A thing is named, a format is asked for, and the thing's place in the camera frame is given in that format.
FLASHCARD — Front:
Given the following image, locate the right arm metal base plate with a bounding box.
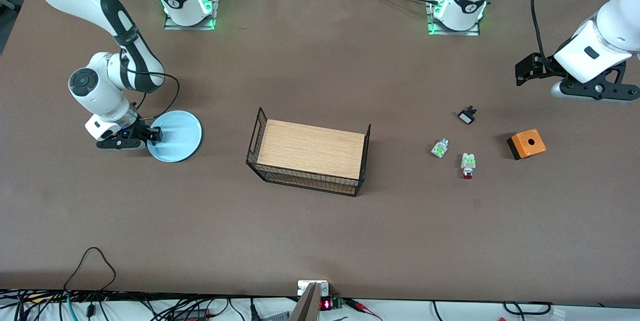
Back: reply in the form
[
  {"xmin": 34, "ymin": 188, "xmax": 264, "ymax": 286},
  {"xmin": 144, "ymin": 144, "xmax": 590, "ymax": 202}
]
[{"xmin": 164, "ymin": 0, "xmax": 221, "ymax": 31}]

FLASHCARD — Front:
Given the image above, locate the small metal bracket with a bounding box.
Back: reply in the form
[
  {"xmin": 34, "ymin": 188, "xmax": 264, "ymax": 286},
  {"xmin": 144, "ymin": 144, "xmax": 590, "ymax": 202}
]
[{"xmin": 297, "ymin": 280, "xmax": 330, "ymax": 297}]

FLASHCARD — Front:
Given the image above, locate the black looped cable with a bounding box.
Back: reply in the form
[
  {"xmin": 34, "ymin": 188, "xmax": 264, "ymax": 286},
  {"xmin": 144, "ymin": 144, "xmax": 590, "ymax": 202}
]
[{"xmin": 64, "ymin": 247, "xmax": 117, "ymax": 294}]

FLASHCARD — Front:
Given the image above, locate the red clip lead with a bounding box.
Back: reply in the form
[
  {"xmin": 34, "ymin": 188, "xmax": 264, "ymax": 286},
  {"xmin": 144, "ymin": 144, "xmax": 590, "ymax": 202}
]
[{"xmin": 345, "ymin": 298, "xmax": 383, "ymax": 321}]

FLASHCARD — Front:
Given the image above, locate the orange button enclosure box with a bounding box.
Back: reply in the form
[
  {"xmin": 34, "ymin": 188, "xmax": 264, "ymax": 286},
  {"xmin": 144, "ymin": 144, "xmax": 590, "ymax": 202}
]
[{"xmin": 506, "ymin": 129, "xmax": 547, "ymax": 161}]

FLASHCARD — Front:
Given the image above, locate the red push button switch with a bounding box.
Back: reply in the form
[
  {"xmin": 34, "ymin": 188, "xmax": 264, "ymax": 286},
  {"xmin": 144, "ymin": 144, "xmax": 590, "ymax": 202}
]
[{"xmin": 460, "ymin": 152, "xmax": 477, "ymax": 180}]

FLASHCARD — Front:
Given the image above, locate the beige slanted strip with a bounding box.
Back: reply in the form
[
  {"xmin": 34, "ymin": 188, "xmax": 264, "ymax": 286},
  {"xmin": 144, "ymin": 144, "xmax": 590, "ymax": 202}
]
[{"xmin": 288, "ymin": 282, "xmax": 321, "ymax": 321}]

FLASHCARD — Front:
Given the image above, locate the black power adapter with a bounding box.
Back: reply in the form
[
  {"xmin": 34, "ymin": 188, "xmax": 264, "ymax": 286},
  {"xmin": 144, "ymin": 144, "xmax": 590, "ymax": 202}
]
[{"xmin": 172, "ymin": 308, "xmax": 211, "ymax": 321}]

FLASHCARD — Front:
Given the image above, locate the black coiled cable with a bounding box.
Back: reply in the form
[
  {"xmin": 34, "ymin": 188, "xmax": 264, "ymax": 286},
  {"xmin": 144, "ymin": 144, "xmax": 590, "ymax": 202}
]
[{"xmin": 502, "ymin": 301, "xmax": 553, "ymax": 317}]

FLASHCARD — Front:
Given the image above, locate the light blue round plate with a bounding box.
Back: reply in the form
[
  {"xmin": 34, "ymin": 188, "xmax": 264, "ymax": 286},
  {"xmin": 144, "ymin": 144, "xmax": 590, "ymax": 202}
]
[{"xmin": 146, "ymin": 110, "xmax": 203, "ymax": 163}]

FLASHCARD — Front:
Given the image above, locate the black white push button switch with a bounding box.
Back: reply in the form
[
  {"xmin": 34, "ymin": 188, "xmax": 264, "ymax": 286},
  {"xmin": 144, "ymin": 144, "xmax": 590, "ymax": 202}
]
[{"xmin": 457, "ymin": 105, "xmax": 478, "ymax": 126}]

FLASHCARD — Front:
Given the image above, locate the black wire basket wooden board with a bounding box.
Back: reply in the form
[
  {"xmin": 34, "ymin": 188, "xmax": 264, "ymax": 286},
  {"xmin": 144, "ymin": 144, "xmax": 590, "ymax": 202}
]
[{"xmin": 245, "ymin": 107, "xmax": 372, "ymax": 198}]

